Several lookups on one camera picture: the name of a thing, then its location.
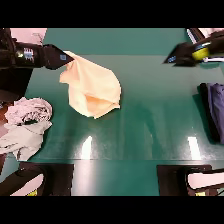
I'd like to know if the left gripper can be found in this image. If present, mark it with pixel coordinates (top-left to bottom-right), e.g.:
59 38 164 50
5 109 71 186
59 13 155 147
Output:
42 43 70 71

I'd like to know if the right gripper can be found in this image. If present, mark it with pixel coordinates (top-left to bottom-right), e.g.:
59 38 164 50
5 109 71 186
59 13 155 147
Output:
169 42 199 66

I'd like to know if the cream T-shirt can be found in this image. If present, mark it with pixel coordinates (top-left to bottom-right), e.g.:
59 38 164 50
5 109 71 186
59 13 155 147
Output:
59 50 123 120

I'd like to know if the black garment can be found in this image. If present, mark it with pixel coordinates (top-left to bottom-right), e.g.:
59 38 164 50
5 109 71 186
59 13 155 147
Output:
198 82 222 145

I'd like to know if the pale lilac garment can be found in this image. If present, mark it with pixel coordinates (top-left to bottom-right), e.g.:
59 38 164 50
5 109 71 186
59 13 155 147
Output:
4 96 54 127

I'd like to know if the purple garment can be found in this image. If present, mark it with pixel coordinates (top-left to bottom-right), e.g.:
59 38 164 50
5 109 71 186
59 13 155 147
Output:
206 82 224 145

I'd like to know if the light grey garment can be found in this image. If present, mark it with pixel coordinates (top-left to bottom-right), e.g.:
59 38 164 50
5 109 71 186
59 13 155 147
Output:
0 120 53 162

